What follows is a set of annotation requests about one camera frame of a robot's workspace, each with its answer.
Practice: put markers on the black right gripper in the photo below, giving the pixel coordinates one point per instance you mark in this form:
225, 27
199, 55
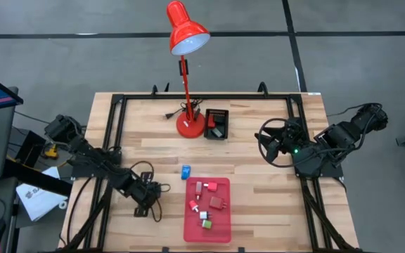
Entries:
288, 138

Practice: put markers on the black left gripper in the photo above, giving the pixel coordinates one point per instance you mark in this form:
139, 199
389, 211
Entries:
144, 193

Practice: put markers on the blue rectangular box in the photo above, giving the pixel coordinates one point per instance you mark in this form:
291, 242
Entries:
185, 172

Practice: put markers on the red and white plug adapter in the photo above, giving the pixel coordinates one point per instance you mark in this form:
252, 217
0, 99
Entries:
193, 205

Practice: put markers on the green plug adapter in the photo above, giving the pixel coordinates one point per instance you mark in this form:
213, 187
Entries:
207, 224

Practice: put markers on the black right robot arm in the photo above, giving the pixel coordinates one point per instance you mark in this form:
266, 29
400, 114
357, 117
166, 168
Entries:
339, 135

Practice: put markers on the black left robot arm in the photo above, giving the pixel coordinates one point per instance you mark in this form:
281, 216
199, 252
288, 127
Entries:
83, 147

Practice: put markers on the black desk organizer bin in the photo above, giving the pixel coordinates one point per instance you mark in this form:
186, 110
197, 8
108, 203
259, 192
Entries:
223, 135

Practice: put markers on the black table clamp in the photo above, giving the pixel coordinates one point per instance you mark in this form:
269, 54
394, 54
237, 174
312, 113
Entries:
263, 88
241, 250
155, 90
167, 88
165, 250

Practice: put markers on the white table sticker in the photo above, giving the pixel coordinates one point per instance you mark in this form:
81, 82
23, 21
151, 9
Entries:
314, 93

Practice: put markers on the red translucent plastic tray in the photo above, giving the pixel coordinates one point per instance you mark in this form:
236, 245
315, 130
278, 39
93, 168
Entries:
207, 235

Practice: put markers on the yellow tool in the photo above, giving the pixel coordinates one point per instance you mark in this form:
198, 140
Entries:
51, 152

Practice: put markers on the white printed papers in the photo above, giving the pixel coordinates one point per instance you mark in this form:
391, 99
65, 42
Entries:
37, 200

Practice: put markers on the black side desk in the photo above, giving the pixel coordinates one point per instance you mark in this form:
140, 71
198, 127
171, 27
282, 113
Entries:
37, 177

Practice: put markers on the black power box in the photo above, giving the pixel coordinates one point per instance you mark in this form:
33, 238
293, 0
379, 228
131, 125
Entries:
30, 149

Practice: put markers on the red desk lamp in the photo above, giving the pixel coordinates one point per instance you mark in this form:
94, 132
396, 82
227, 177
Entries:
186, 28

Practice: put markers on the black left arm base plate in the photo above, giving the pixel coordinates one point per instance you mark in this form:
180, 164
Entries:
81, 172

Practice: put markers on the black metal table frame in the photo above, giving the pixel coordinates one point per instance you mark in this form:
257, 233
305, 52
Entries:
206, 96

